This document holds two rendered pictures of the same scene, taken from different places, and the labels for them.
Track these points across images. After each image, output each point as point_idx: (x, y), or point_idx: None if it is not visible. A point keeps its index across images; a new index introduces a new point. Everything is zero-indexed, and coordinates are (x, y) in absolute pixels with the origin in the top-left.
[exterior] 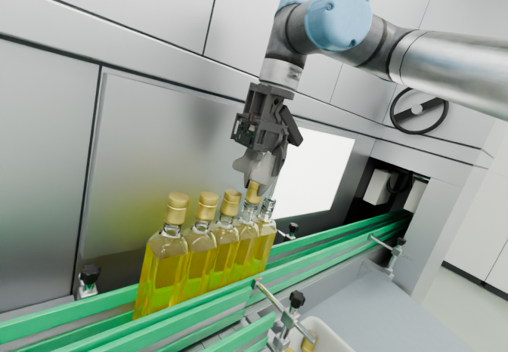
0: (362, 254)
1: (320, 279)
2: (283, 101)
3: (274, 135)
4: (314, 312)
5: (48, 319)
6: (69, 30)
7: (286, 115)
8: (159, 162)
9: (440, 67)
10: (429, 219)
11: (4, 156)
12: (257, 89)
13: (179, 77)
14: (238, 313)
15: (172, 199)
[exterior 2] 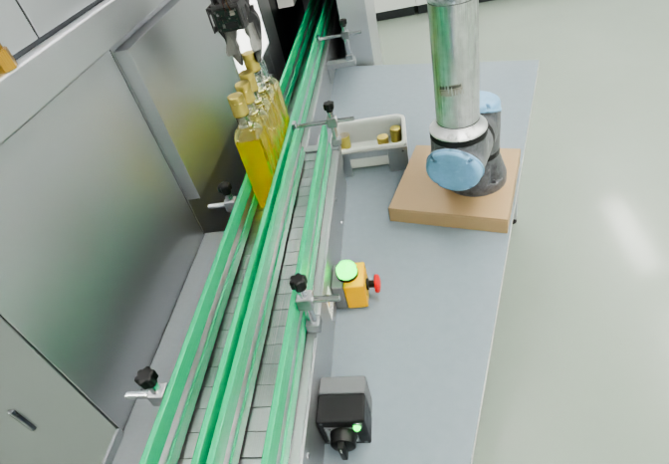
0: (323, 61)
1: (317, 101)
2: None
3: (243, 7)
4: (329, 129)
5: (236, 219)
6: (98, 35)
7: None
8: (180, 95)
9: None
10: None
11: (128, 158)
12: None
13: (142, 13)
14: (302, 150)
15: (236, 98)
